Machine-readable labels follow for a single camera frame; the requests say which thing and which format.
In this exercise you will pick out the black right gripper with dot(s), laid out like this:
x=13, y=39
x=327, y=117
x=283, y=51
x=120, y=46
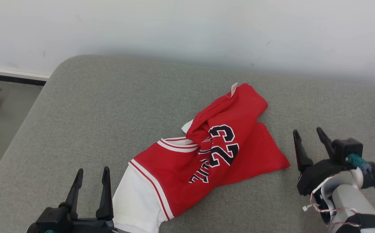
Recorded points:
x=317, y=174

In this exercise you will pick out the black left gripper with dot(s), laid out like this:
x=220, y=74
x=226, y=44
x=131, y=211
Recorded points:
x=61, y=225

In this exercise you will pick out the red white jersey number 23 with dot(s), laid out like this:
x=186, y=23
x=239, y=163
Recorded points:
x=207, y=161

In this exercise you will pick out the black white baseboard strip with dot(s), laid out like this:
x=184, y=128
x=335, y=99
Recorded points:
x=12, y=76

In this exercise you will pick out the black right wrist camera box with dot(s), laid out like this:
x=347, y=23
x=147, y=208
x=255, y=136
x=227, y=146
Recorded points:
x=347, y=149

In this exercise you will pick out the teal right camera connector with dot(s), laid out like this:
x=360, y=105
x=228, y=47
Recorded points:
x=359, y=161

